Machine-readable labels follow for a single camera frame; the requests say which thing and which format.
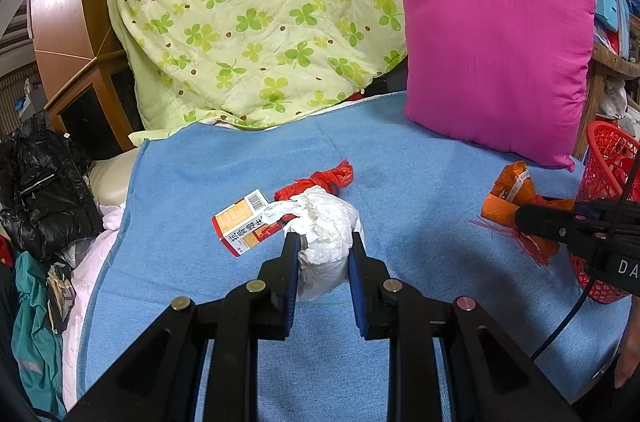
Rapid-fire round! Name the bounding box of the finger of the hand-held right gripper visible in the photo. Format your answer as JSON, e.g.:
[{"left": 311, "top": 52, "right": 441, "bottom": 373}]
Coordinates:
[{"left": 514, "top": 202, "right": 590, "bottom": 248}]

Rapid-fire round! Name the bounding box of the pale pink sheet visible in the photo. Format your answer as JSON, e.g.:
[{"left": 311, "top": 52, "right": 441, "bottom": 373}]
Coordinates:
[{"left": 62, "top": 201, "right": 132, "bottom": 409}]

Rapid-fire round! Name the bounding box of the beige pillow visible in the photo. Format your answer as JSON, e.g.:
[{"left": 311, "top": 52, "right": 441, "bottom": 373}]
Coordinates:
[{"left": 87, "top": 146, "right": 145, "bottom": 209}]

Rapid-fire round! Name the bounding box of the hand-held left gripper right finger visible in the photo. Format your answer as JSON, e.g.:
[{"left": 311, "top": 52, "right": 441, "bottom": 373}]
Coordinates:
[{"left": 347, "top": 231, "right": 584, "bottom": 422}]

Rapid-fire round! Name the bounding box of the orange and white carton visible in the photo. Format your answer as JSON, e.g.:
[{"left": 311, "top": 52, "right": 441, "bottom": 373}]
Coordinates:
[{"left": 210, "top": 188, "right": 282, "bottom": 258}]

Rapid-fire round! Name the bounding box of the black puffer jacket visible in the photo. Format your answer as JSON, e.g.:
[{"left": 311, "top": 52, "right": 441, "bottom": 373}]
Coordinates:
[{"left": 0, "top": 112, "right": 107, "bottom": 261}]

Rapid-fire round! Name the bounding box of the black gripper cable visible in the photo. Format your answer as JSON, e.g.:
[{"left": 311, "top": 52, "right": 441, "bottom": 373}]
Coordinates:
[{"left": 530, "top": 146, "right": 640, "bottom": 361}]

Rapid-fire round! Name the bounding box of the person's right hand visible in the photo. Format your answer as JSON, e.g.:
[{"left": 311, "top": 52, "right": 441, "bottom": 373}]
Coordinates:
[{"left": 614, "top": 327, "right": 640, "bottom": 389}]

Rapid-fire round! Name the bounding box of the magenta pillow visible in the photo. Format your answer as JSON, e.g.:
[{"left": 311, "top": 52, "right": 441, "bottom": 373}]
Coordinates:
[{"left": 395, "top": 0, "right": 597, "bottom": 173}]

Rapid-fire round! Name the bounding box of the blue blanket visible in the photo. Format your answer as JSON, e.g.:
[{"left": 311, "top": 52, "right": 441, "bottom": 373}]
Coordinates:
[{"left": 77, "top": 91, "right": 634, "bottom": 422}]

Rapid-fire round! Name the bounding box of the teal garment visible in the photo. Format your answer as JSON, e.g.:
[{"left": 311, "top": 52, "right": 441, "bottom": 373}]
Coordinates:
[{"left": 11, "top": 249, "right": 69, "bottom": 421}]

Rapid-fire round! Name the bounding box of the red crumpled plastic bag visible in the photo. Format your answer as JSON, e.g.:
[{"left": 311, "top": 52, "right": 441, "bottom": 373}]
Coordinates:
[{"left": 273, "top": 158, "right": 355, "bottom": 226}]

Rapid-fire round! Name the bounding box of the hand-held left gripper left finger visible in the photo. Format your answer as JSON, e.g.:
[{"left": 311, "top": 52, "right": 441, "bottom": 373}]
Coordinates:
[{"left": 65, "top": 232, "right": 303, "bottom": 422}]

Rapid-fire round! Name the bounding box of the wooden cabinet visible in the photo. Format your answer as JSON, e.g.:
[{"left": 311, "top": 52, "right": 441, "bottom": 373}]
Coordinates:
[{"left": 27, "top": 0, "right": 147, "bottom": 154}]

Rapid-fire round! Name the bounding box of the green clover quilt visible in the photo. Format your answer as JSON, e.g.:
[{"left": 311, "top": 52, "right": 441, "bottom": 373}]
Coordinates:
[{"left": 107, "top": 0, "right": 532, "bottom": 149}]

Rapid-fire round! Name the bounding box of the orange plastic bag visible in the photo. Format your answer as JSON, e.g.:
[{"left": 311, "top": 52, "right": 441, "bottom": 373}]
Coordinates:
[{"left": 470, "top": 161, "right": 577, "bottom": 269}]

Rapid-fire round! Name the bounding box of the white plastic bag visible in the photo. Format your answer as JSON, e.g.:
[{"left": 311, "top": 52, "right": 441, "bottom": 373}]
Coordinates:
[{"left": 263, "top": 189, "right": 363, "bottom": 302}]

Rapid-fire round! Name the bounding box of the red mesh basket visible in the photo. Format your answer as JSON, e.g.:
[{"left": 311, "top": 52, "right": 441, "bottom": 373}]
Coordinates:
[{"left": 569, "top": 120, "right": 640, "bottom": 305}]

